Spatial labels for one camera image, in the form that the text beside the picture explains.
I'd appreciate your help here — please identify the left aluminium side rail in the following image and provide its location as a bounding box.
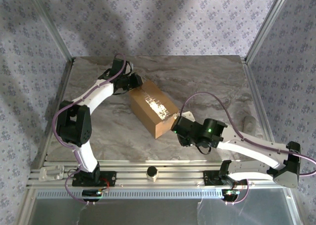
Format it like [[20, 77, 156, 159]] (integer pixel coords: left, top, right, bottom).
[[26, 58, 76, 179]]

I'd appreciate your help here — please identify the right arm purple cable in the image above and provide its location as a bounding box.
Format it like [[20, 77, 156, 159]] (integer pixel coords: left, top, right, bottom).
[[179, 92, 316, 178]]

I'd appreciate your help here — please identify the right aluminium frame post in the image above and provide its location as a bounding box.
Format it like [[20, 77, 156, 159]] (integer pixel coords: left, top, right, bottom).
[[245, 0, 293, 64]]

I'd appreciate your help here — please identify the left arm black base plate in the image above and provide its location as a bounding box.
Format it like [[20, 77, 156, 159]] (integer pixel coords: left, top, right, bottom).
[[71, 170, 117, 188]]

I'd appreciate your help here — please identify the left small circuit board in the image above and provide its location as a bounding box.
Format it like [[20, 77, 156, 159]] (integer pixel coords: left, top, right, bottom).
[[81, 188, 109, 198]]

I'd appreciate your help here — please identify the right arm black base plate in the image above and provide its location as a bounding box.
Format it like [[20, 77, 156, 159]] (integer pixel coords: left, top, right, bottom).
[[203, 170, 249, 186]]

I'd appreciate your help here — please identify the brown cardboard express box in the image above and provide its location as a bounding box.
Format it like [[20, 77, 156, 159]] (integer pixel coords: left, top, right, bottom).
[[129, 80, 180, 140]]

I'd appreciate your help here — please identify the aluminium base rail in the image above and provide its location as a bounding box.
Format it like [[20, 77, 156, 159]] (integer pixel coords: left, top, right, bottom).
[[26, 160, 296, 188]]

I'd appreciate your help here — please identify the left aluminium frame post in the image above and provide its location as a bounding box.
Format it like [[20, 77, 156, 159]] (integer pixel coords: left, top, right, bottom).
[[27, 0, 76, 64]]

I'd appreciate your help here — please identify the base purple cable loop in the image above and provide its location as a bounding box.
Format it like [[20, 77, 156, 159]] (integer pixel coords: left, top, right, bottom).
[[64, 178, 104, 206], [223, 178, 251, 206]]

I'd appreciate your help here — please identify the aluminium side rail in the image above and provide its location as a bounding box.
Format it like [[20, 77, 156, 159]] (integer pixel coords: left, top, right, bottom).
[[243, 57, 297, 186], [26, 58, 76, 179]]

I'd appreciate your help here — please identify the shiny metal sheet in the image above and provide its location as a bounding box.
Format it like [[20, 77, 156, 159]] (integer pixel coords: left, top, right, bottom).
[[23, 187, 306, 225]]

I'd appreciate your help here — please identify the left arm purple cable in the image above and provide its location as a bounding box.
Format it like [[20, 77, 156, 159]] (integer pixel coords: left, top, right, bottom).
[[54, 53, 129, 171]]

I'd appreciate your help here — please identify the right aluminium side rail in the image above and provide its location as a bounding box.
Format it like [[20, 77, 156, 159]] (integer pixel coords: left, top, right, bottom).
[[243, 57, 297, 186]]

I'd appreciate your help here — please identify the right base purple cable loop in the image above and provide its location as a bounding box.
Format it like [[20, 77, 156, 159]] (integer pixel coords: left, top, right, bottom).
[[223, 178, 251, 206]]

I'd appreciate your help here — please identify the black knob on white base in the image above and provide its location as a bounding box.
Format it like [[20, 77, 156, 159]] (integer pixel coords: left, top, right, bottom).
[[146, 166, 158, 183]]

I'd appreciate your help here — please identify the small circuit board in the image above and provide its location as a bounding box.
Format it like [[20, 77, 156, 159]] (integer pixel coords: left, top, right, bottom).
[[81, 188, 109, 198], [221, 188, 240, 201]]

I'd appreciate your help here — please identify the right small circuit board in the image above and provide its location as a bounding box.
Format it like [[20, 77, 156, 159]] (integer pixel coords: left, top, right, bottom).
[[221, 188, 240, 201]]

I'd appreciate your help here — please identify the aluminium frame post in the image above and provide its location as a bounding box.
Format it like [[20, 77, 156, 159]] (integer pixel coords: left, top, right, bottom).
[[245, 0, 293, 64], [27, 0, 76, 64]]

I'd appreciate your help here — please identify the white plastic bracket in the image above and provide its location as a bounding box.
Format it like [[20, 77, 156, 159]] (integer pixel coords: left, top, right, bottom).
[[39, 166, 65, 182]]

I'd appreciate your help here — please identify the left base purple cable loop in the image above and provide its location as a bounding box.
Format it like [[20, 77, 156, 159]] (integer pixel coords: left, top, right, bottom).
[[64, 178, 104, 206]]

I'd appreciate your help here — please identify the slotted grey cable duct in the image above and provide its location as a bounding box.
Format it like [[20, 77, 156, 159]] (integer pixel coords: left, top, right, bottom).
[[37, 188, 226, 198]]

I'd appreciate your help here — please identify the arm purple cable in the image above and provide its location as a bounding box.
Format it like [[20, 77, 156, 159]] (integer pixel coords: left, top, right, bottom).
[[54, 53, 129, 171], [179, 92, 316, 178]]

